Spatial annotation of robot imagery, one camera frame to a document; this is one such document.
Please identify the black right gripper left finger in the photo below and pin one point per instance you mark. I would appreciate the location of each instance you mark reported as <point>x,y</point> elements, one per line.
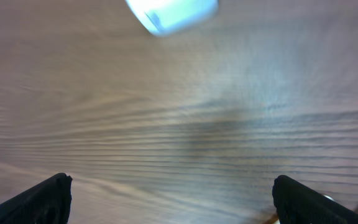
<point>48,202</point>

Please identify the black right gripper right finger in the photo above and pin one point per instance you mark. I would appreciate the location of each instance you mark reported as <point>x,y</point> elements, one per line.
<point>296,203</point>

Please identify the white barcode scanner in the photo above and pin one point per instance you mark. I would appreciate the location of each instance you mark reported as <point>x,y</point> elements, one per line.
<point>164,17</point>

